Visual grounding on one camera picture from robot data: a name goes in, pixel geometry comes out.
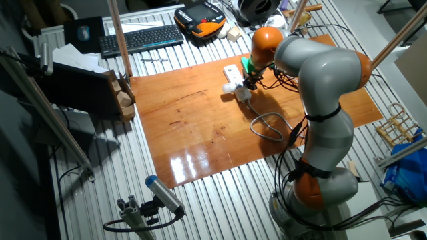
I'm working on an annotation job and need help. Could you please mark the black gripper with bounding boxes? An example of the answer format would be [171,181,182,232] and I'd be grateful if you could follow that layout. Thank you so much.
[242,69,261,91]

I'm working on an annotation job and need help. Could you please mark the white plug adapter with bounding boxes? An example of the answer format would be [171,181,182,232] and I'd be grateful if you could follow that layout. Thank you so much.
[222,81,251,95]

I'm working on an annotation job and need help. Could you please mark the white round socket reel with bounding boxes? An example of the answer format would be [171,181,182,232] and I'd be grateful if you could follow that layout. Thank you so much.
[266,13,288,31]

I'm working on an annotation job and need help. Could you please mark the white power strip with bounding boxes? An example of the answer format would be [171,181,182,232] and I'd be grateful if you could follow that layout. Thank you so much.
[222,63,253,103]

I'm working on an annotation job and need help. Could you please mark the beige wooden cube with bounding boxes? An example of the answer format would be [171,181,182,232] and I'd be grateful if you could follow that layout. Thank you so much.
[226,25,243,43]

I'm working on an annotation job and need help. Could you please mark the white rounded object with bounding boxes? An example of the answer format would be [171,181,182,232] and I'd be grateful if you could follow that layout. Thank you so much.
[216,22,232,39]

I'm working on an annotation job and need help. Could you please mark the brown wooden board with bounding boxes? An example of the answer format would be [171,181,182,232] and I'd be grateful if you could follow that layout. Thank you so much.
[129,33,384,190]

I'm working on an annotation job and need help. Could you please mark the orange and black teach pendant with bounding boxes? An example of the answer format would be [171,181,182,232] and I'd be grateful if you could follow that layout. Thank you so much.
[173,0,227,39]

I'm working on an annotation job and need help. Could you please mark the wooden dowel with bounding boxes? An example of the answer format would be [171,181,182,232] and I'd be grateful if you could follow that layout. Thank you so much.
[282,3,324,17]

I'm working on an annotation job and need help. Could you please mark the black keyboard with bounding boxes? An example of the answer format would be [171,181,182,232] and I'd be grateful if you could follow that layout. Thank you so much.
[98,23,185,60]

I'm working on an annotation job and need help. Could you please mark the white paper sheet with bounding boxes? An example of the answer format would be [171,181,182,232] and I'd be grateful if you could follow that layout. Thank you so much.
[108,21,165,36]

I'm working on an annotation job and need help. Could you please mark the small wooden piece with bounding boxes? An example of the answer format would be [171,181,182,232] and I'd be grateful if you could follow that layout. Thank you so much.
[347,161,360,178]

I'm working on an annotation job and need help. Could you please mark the wooden peg rack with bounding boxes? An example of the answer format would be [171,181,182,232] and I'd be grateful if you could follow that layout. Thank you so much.
[376,102,426,148]

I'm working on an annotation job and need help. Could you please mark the black mouse pad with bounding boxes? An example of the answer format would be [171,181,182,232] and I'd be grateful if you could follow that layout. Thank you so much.
[63,15,107,54]

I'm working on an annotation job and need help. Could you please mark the dark open box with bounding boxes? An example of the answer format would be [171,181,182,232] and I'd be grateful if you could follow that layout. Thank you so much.
[18,53,134,123]

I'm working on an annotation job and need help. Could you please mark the grey computer mouse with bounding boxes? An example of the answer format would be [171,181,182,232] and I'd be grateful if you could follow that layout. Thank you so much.
[77,25,91,41]

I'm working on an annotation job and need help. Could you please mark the white paper stack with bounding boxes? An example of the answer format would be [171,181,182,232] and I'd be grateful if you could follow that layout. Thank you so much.
[52,43,108,74]

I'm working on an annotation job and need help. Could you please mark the white base platform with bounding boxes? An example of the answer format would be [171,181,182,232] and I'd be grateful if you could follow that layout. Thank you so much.
[330,181,392,240]

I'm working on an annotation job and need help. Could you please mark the short aluminium profile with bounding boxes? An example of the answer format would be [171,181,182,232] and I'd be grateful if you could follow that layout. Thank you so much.
[116,195,157,240]

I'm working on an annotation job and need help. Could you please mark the blue plastic bag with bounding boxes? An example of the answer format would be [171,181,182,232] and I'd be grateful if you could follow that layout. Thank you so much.
[380,128,427,206]

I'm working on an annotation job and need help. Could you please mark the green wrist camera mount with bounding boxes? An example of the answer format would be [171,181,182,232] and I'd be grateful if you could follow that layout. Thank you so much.
[240,56,257,75]

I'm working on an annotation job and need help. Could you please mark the grey power strip cable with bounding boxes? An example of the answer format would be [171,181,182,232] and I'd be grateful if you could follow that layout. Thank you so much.
[244,99,303,142]

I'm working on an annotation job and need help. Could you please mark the thin black wrist cables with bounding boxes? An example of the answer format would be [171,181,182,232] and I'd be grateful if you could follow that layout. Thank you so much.
[255,63,301,94]

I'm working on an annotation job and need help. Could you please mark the black cable connector box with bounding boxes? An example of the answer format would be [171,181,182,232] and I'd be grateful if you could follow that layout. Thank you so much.
[288,120,305,148]

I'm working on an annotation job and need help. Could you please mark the slanted frame post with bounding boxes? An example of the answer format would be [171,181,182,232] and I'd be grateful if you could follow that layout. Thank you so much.
[288,0,310,33]
[370,3,427,69]
[107,0,133,79]

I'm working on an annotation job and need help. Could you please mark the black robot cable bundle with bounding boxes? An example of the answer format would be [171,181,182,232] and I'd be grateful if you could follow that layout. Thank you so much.
[272,109,427,233]

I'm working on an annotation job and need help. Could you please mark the silver camera with blue end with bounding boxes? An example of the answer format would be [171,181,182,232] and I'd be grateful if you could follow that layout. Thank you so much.
[145,175,186,217]

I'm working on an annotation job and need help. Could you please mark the black camera clamp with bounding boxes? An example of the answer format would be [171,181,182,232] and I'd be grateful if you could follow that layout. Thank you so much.
[139,196,161,226]

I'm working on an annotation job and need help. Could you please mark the black camera cable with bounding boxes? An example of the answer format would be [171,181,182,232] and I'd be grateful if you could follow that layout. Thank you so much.
[102,213,185,233]

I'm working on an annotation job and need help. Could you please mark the long aluminium frame bar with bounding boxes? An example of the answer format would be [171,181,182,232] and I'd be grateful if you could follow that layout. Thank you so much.
[0,46,96,183]

